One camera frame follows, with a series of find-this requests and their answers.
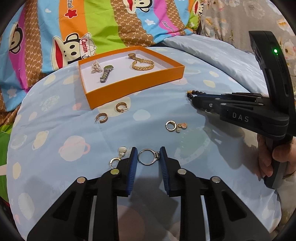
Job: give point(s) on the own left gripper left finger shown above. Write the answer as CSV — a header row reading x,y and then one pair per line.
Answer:
x,y
87,210

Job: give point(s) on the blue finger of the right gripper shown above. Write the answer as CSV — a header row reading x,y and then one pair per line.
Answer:
x,y
234,95

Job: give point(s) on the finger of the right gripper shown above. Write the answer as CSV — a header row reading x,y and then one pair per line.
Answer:
x,y
208,103

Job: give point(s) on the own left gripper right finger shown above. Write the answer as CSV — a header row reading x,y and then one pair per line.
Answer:
x,y
209,208

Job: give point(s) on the hoop earring with pink discs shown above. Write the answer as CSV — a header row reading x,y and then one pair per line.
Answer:
x,y
172,126

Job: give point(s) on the gold hoop earring with pearl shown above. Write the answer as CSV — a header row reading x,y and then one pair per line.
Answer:
x,y
121,153

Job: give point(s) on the gold huggie earring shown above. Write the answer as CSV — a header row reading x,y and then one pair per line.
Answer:
x,y
101,118
121,107

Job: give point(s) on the gold chain bangle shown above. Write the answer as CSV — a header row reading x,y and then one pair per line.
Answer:
x,y
140,64

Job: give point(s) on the orange shallow cardboard box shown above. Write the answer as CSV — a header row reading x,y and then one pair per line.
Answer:
x,y
123,80

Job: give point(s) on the silver link wristwatch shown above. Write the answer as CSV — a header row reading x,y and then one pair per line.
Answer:
x,y
106,71

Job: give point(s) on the person's right hand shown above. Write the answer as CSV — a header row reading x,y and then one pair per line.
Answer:
x,y
283,154

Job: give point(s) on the pale blue pillow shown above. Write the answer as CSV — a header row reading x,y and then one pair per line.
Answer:
x,y
241,66

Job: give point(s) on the grey floral fabric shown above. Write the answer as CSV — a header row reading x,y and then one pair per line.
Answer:
x,y
231,22

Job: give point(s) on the green cushion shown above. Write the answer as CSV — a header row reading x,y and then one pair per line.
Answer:
x,y
5,138

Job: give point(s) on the colourful monkey print quilt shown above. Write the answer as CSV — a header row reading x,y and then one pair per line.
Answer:
x,y
44,36

